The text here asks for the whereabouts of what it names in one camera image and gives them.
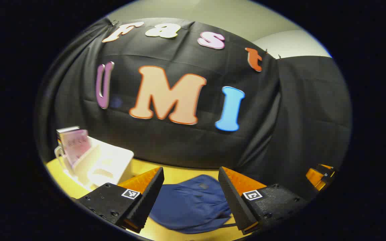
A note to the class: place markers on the black backdrop cloth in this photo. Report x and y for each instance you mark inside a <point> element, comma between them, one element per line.
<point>179,147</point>

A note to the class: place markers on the blue schoolbag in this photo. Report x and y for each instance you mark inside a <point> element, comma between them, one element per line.
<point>189,204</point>

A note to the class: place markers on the white plastic bookshelf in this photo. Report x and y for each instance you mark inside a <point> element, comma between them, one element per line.
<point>106,164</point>

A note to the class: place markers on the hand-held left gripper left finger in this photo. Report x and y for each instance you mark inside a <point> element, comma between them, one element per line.
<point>146,197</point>

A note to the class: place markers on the pink cover book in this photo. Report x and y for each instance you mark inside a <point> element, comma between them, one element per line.
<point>77,145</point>

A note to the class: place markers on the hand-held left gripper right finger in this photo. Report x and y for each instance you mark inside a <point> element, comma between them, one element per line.
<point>235,197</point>

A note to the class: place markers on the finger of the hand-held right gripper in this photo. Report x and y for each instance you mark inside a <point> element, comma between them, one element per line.
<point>315,179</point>
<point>327,169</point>

